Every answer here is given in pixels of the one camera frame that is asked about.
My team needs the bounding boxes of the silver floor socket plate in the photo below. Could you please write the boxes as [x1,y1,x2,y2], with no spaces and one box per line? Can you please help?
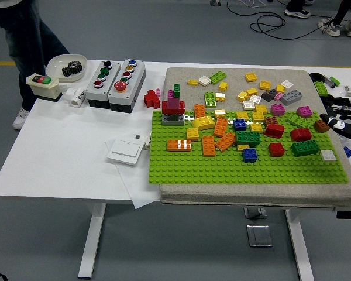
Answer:
[246,224,273,248]
[243,207,267,220]

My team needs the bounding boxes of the lime green medium brick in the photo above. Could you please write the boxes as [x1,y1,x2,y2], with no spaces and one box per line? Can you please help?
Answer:
[314,81,329,97]
[204,91,218,109]

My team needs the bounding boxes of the white bowl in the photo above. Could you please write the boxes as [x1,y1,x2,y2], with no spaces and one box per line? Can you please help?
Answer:
[45,54,88,83]

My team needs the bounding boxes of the red square brick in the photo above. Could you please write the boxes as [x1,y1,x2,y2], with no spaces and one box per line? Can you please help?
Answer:
[268,142,285,158]

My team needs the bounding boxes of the lime green studded baseplate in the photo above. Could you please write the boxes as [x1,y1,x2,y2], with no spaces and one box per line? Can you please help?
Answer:
[147,109,350,185]

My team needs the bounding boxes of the red cross-shaped brick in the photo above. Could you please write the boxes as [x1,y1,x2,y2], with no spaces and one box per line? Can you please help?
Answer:
[143,90,161,109]

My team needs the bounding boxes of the white wall switch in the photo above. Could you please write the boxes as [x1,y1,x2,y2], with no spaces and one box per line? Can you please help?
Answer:
[106,139,144,166]

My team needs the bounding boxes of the grey emergency stop button box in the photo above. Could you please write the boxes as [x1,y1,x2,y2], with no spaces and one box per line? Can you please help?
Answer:
[108,59,147,114]

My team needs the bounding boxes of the grey four-button box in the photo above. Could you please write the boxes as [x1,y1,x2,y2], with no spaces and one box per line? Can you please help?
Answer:
[85,60,122,109]

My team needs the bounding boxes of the background person white sneakers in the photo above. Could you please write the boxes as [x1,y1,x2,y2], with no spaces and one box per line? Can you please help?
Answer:
[318,0,351,38]

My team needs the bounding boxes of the dark green long brick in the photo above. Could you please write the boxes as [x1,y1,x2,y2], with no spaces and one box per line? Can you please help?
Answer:
[235,131,261,148]
[291,140,321,157]

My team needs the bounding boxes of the lime green long brick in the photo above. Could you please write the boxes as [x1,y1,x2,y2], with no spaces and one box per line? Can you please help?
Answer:
[285,112,315,129]
[209,71,228,85]

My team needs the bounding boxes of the white plug piece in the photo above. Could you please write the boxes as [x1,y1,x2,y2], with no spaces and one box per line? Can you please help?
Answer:
[140,135,152,152]

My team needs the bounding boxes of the white table leg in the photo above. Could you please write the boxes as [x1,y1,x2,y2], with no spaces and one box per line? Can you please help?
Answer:
[284,209,315,281]
[77,203,106,279]

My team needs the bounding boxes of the background person black shoes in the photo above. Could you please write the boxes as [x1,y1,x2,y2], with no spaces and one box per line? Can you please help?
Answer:
[283,0,314,19]

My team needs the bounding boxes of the dark grey sloped brick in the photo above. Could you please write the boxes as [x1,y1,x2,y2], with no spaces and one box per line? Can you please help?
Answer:
[261,89,278,102]

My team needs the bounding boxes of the red wide tower brick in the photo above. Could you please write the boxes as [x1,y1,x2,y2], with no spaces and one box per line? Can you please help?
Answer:
[161,100,185,115]

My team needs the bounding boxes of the light grey long brick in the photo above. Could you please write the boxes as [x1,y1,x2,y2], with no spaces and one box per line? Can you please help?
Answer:
[280,90,304,107]

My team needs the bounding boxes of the yellow curved brick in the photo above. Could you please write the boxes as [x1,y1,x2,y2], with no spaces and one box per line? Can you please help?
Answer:
[191,116,216,131]

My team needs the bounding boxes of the cream red-green switch box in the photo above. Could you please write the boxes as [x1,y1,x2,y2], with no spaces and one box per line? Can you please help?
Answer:
[25,73,64,102]

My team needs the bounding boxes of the red curved brick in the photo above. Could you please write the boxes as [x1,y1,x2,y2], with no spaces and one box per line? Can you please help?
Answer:
[290,128,312,142]
[264,124,285,138]

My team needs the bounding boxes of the white pipe fitting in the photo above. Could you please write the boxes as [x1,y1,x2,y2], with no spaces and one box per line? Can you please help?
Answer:
[66,87,87,108]

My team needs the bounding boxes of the black gear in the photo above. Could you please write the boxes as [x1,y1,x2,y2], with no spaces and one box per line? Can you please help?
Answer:
[61,64,77,78]
[67,60,83,76]

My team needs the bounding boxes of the grey-brown foam mat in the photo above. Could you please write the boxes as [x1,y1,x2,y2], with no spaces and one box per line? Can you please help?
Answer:
[159,67,351,208]

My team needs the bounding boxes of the blue square brick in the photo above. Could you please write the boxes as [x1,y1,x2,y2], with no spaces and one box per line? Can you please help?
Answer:
[232,118,247,132]
[242,148,258,163]

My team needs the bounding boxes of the black floor cable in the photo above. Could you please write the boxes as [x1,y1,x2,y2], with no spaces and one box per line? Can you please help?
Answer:
[226,0,334,41]

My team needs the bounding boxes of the grey tower base brick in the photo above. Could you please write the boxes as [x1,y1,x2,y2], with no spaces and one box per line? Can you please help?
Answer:
[161,113,185,126]

